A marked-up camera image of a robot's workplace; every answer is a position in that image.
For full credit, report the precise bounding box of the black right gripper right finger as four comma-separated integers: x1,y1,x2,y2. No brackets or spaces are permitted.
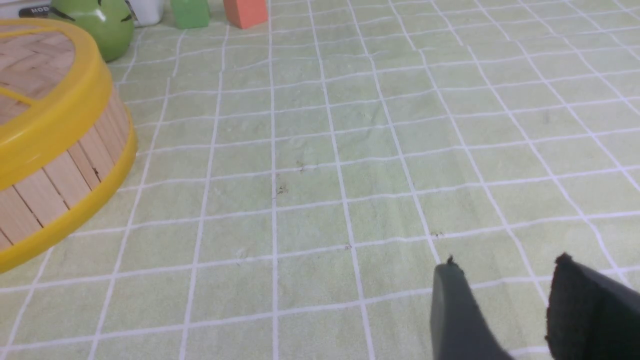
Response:
545,253,640,360

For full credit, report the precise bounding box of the green cube block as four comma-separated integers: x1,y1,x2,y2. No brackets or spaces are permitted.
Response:
169,0,210,30

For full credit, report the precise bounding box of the orange cube block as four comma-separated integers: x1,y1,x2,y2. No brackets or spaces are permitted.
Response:
222,0,269,29

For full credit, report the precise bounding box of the green round ball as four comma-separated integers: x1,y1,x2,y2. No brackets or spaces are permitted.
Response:
48,0,135,63

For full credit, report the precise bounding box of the green white lunch box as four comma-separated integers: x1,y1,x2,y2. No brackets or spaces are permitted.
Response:
1,0,165,27

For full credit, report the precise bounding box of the green checkered tablecloth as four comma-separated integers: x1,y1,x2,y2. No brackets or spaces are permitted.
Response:
1,0,640,360

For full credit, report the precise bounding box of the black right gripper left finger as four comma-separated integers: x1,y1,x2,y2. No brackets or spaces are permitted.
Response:
430,256,512,360

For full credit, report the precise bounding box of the yellow bamboo steamer basket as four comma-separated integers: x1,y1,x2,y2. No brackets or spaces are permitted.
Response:
1,87,138,272

